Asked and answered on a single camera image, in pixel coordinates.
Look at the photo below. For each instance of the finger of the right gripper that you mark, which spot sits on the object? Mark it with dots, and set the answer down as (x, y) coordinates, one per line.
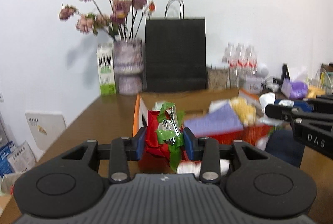
(290, 114)
(320, 104)

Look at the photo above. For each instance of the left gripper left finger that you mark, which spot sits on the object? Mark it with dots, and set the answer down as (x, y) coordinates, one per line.
(119, 152)

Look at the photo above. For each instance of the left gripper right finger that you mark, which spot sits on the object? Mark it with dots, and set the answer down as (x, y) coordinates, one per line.
(209, 152)

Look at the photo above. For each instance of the navy blue pouch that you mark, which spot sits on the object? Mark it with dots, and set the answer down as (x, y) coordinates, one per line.
(282, 145)

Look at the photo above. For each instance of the purple knitted cloth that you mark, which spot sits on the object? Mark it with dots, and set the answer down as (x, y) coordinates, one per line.
(220, 121)

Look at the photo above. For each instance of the yellow white plush toy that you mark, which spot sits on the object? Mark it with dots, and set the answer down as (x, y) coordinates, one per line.
(246, 112)

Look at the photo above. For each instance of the red green bow clip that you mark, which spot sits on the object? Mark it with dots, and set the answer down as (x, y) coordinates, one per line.
(163, 141)

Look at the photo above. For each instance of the white bottle cap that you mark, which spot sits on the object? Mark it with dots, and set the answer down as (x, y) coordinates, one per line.
(193, 167)

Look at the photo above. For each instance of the yellow mug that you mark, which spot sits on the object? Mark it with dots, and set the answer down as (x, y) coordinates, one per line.
(314, 91)

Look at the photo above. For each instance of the purple tissue pack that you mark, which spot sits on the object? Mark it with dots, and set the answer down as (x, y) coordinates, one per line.
(294, 85)

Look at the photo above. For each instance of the white tin box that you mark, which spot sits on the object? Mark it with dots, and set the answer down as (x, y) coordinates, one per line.
(253, 84)

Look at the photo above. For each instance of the red cardboard box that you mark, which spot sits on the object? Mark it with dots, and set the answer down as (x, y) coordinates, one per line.
(196, 104)

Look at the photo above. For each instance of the white round speaker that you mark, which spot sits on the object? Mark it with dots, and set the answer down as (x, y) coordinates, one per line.
(261, 70)

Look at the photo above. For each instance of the water bottle right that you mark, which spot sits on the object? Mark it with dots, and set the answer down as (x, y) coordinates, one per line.
(251, 60)

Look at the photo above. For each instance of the water bottle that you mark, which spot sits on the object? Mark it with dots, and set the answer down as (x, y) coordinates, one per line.
(242, 60)
(251, 60)
(231, 59)

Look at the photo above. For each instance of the water bottle middle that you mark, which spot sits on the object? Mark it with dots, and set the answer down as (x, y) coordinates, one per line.
(242, 60)

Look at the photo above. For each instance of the clear seed container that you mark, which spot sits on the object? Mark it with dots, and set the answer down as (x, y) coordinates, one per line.
(217, 78)

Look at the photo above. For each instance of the water bottle left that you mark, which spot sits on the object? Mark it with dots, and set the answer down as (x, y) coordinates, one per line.
(231, 59)

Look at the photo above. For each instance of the white box on floor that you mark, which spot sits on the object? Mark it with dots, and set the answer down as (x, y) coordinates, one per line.
(44, 129)

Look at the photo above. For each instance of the purple ceramic vase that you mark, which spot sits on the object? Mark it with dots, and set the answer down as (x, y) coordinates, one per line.
(128, 66)

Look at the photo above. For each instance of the black paper bag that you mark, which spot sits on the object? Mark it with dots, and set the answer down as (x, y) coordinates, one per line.
(175, 53)

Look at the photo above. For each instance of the milk carton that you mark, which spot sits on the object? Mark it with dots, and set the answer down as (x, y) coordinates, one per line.
(105, 69)

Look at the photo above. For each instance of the dried pink roses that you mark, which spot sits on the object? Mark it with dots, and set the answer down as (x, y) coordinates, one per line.
(123, 23)

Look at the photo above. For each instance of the white charger with cables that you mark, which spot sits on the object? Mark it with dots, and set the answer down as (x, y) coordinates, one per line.
(273, 84)

